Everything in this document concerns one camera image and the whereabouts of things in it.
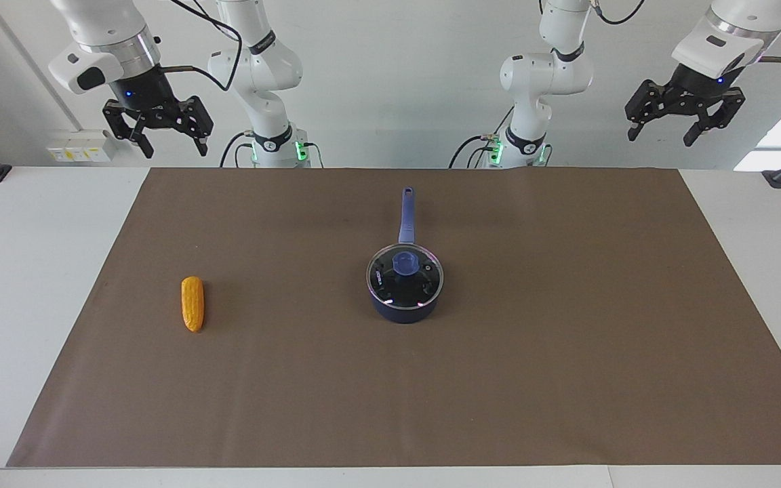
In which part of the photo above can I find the yellow corn cob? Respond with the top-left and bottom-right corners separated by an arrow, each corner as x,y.
181,276 -> 205,333

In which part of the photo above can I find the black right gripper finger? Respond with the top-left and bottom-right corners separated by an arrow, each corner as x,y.
183,96 -> 215,159
102,101 -> 155,161

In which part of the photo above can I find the brown table mat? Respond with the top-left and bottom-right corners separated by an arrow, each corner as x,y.
6,167 -> 781,468

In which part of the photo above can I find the glass lid with blue knob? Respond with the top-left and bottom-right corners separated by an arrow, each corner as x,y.
366,244 -> 445,308

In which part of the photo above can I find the black right arm gripper cable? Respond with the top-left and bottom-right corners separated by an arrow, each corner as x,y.
160,0 -> 245,93

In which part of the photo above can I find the black base cable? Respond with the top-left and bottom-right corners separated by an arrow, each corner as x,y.
448,105 -> 519,169
219,131 -> 257,169

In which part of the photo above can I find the dark blue pot, purple handle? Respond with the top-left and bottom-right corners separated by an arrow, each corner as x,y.
366,187 -> 446,325

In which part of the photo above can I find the black left base cable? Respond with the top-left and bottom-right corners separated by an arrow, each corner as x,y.
448,105 -> 519,169

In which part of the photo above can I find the black right base cable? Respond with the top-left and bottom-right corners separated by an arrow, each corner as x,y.
219,131 -> 257,169

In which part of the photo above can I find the white wall socket box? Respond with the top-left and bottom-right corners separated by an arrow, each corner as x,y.
47,131 -> 119,164

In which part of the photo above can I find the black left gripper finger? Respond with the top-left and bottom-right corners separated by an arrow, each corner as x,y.
624,79 -> 666,142
683,87 -> 747,147

